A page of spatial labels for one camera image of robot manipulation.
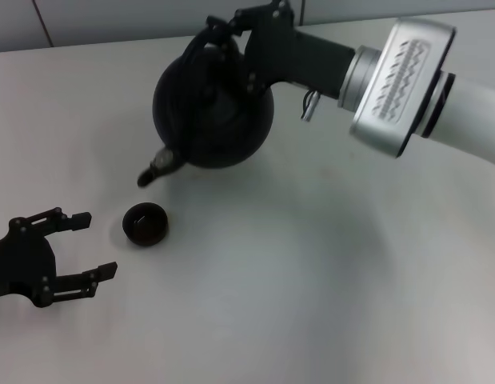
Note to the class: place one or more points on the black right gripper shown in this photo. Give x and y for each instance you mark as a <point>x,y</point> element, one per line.
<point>279,52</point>

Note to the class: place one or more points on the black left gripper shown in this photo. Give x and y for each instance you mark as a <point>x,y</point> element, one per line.
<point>27,264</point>

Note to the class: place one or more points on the dark brown teacup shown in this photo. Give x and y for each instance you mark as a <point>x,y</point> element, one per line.
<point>145,226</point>

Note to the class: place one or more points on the black round teapot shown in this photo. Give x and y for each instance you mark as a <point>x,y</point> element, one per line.
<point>215,132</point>

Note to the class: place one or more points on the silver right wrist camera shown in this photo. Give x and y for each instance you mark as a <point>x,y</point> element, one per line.
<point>403,84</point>

